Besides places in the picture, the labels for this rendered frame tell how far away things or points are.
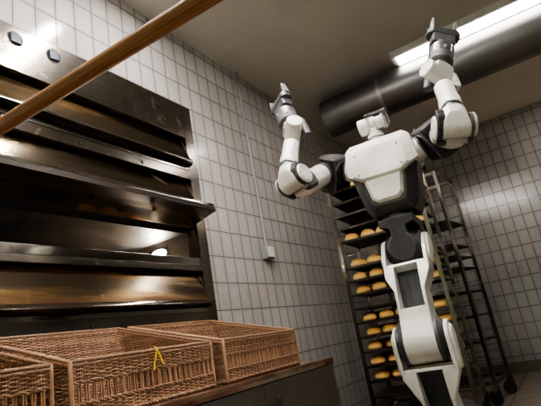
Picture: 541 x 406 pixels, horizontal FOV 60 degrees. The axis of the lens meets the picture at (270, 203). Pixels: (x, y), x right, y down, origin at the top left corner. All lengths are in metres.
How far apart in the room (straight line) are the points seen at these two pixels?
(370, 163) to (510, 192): 3.82
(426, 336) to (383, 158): 0.65
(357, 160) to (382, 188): 0.15
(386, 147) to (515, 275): 3.79
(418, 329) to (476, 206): 3.99
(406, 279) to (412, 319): 0.16
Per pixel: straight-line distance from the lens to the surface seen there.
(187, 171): 2.67
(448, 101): 1.64
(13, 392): 1.26
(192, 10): 0.76
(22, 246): 1.91
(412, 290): 1.74
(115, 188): 2.04
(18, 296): 1.85
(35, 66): 2.27
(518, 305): 5.45
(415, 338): 1.64
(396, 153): 1.80
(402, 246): 1.77
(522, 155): 5.61
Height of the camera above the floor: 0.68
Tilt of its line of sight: 16 degrees up
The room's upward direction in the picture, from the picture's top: 10 degrees counter-clockwise
